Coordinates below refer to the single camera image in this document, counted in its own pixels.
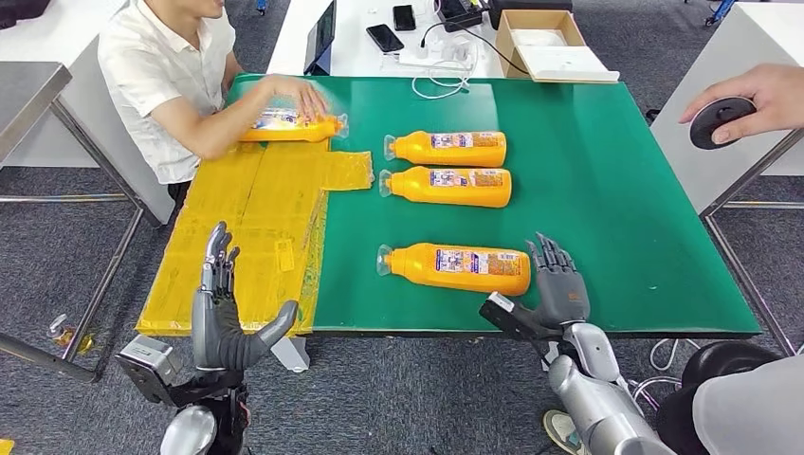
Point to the white desk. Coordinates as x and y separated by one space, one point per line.
364 63

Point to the green table mat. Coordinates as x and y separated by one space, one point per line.
597 188

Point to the person's right hand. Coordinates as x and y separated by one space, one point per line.
292 93

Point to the white padded packet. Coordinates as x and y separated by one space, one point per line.
540 38

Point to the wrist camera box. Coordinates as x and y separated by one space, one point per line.
147 367
509 317

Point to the white table leg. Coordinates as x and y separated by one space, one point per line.
551 355
294 356

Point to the yellow floor hook item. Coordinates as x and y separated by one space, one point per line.
69 339

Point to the yellow taped cardboard sheet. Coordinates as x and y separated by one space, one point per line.
239 220

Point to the black smartphone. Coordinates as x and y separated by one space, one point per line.
385 38
404 17

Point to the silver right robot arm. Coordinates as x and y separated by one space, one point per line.
590 389

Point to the person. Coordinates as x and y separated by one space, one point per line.
151 69
754 414

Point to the open cardboard box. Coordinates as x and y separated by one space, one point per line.
505 38

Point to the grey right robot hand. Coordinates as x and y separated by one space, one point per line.
562 298

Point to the white box lid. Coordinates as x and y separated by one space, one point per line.
565 64

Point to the person's right forearm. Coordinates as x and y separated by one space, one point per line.
226 125

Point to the orange detergent bottle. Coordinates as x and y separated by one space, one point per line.
295 133
452 155
452 194
427 270

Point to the yellow floor scrap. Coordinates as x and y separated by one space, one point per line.
5 448

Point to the worn sneaker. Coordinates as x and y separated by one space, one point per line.
559 430

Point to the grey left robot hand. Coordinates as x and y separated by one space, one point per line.
217 333

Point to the dark tablet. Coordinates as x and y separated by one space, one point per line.
321 34

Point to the person's hand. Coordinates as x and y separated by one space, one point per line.
779 94

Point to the blue caster leg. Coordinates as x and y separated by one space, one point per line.
260 5

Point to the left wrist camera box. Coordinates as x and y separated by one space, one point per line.
147 367

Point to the black bag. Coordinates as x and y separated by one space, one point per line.
22 9

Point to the black stool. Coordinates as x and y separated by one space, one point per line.
722 361

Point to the round handheld controller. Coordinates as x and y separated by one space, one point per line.
710 119

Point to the black charger device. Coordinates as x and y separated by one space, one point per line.
460 12

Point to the blue metal frame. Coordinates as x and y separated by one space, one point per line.
719 9

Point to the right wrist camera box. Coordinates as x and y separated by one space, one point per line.
509 317

